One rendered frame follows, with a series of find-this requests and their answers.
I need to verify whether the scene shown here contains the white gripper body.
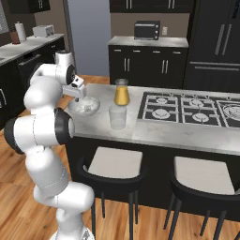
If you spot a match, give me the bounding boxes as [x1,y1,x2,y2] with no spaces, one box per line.
[62,83,88,99]

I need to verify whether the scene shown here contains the clear glass ice bowl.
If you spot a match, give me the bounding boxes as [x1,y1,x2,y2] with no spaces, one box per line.
[67,96,101,117]

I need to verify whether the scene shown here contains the clear glass cup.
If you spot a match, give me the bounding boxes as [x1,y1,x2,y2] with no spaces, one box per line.
[108,104,128,131]

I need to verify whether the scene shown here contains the yellow juice glass flask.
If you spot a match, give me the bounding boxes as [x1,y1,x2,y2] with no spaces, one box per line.
[113,78,131,107]

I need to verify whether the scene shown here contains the black dishwasher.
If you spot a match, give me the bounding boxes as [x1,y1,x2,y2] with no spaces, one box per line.
[17,52,44,92]

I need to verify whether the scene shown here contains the black base cupboards with worktop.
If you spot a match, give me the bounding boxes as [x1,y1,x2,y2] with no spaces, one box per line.
[0,33,67,129]

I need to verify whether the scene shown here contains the white toaster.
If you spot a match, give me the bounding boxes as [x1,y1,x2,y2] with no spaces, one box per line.
[32,24,55,38]

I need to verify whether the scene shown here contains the black base cupboard run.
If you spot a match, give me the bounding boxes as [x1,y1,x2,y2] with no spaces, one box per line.
[108,35,190,90]

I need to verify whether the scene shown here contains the white paper towel roll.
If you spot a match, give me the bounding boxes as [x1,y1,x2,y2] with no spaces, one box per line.
[14,21,28,43]

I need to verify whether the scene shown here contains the brown jar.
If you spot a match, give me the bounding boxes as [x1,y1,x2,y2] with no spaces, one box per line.
[8,29,21,45]

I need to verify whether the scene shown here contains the black stool with grey seat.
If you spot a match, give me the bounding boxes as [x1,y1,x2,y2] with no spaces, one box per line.
[163,156,240,240]
[76,146,149,240]

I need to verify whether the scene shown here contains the black toaster oven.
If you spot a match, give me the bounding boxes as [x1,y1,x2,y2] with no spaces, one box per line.
[133,20,161,41]

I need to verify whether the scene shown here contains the black kitchen island cabinet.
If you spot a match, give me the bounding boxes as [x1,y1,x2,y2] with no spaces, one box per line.
[67,135,240,222]

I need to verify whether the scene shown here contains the black gas hob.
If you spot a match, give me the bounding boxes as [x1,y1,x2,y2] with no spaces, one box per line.
[136,91,240,129]

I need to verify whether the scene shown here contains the black fridge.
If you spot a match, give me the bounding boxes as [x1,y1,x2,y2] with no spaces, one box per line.
[183,0,240,95]

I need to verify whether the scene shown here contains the dark wall cupboard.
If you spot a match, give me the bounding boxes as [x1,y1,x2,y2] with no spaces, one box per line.
[7,0,52,15]

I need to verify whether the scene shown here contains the black wall cupboard run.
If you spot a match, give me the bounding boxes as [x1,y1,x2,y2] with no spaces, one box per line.
[109,0,195,14]

